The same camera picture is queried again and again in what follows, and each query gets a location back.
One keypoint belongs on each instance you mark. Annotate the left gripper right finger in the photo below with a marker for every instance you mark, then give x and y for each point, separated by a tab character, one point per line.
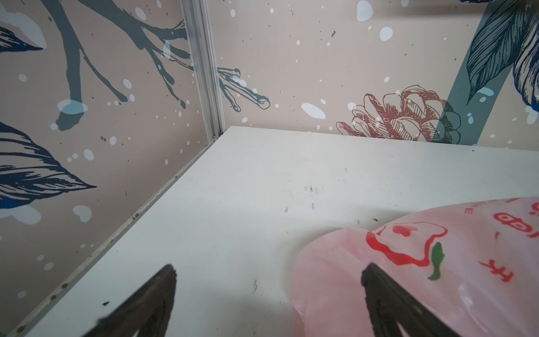
393	311

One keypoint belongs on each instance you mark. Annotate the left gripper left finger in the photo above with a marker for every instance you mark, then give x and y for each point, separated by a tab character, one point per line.
146	312

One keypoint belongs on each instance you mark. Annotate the pink plastic bag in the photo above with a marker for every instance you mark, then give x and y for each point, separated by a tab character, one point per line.
474	266

